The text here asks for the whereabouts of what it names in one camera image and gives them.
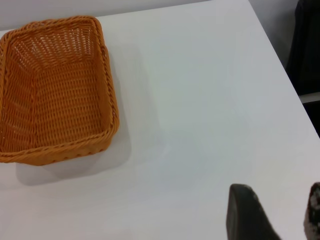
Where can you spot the black bulky background object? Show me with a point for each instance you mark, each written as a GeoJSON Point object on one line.
{"type": "Point", "coordinates": [306, 50]}

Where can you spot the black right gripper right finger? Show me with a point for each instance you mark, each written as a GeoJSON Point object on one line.
{"type": "Point", "coordinates": [313, 215]}

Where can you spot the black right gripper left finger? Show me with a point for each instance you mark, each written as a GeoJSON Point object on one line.
{"type": "Point", "coordinates": [245, 217]}

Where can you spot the orange woven wicker basket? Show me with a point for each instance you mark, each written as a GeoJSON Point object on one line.
{"type": "Point", "coordinates": [57, 100]}

